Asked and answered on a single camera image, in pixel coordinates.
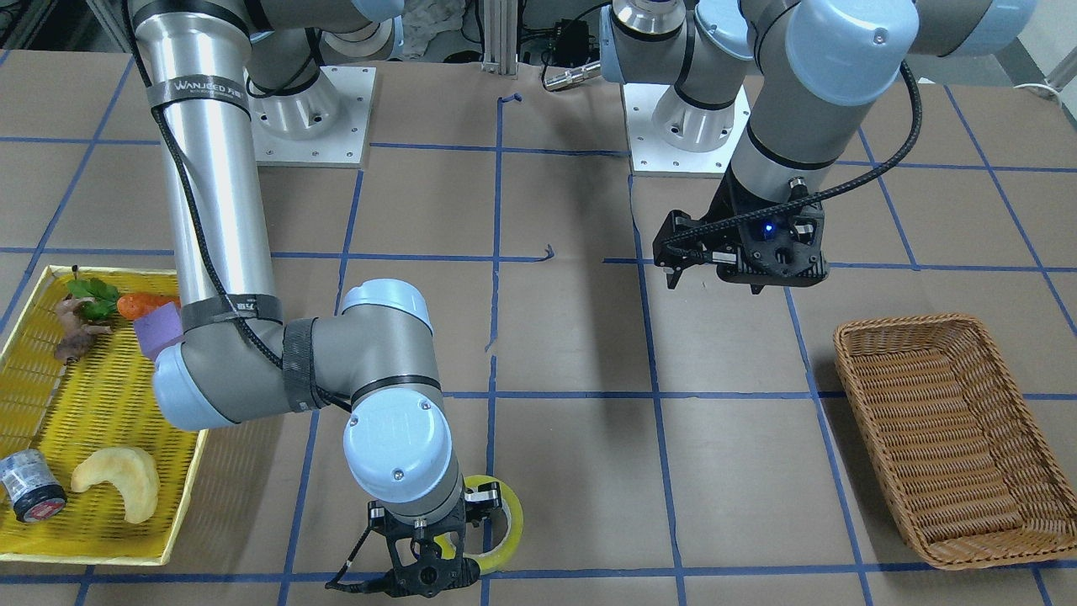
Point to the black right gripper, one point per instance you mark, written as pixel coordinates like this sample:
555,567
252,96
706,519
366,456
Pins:
479,504

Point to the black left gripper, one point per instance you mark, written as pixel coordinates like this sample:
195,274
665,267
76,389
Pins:
722,215

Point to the yellow clear tape roll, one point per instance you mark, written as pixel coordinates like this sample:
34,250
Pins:
503,518

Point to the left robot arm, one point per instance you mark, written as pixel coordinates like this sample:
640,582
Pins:
824,65

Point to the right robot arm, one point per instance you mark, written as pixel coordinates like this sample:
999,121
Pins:
239,359

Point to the pale croissant toy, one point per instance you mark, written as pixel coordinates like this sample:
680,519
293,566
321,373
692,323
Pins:
131,471

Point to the brown wicker basket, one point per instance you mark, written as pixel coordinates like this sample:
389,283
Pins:
963,466

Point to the purple foam cube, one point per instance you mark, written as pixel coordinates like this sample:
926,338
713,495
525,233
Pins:
159,330

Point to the orange toy carrot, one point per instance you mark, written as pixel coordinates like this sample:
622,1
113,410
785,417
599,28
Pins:
135,305

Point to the yellow woven tray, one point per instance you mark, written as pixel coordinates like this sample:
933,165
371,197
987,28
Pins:
68,412

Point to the small black labelled can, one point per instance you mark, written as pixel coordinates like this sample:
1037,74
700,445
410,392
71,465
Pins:
35,493

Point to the brown toy animal figure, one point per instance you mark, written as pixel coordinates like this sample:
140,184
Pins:
79,335

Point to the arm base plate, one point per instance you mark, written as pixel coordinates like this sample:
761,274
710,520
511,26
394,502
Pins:
324,126
669,138

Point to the aluminium frame post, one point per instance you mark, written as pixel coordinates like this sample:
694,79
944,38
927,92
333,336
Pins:
500,25

